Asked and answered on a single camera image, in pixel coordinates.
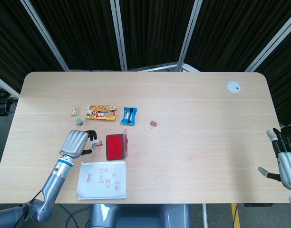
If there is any yellow floor tape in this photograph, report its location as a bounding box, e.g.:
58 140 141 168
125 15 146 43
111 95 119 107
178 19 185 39
231 203 242 228

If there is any white cable grommet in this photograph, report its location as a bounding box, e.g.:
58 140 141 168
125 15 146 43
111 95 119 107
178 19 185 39
227 81 242 94

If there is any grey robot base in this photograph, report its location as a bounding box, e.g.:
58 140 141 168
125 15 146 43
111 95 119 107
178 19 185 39
88 203 191 228

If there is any grey aluminium partition post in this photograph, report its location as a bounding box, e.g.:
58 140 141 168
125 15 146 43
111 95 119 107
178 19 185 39
20 0 70 71
177 0 204 71
244 16 291 72
109 0 128 71
0 73 20 98

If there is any black pleated curtain panel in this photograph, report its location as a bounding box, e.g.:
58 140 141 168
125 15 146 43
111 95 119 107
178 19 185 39
254 35 291 128
183 0 291 72
0 0 66 95
30 0 124 71
118 0 196 70

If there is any white stamped paper pad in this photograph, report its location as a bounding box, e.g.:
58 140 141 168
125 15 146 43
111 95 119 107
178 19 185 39
77 161 126 200

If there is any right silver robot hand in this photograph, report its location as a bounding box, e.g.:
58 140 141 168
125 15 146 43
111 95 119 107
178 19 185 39
258 127 291 190

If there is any blue snack packet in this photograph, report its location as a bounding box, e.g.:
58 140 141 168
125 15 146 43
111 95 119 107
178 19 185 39
120 107 138 126

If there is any red ink pad clear lid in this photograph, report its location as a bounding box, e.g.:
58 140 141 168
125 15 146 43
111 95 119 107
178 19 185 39
105 129 131 162

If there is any black box under table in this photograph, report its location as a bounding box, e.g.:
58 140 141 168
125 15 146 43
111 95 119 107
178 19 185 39
244 203 271 208

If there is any blue floor cable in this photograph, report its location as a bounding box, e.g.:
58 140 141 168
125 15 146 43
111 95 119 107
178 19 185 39
59 204 78 228

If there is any white table leg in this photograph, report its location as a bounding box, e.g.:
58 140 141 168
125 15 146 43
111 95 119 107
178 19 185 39
201 203 209 228

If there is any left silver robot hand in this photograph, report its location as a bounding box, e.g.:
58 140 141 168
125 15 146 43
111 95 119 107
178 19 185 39
58 129 98 160

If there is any black equipment with yellow cable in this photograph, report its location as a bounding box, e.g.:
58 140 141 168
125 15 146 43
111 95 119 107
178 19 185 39
0 86 18 117

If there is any yellow snack box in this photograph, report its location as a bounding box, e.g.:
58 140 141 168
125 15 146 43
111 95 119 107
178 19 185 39
85 104 117 121

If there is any grey aluminium frame base bar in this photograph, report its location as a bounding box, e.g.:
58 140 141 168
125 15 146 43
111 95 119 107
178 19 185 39
127 61 179 72
182 62 201 72

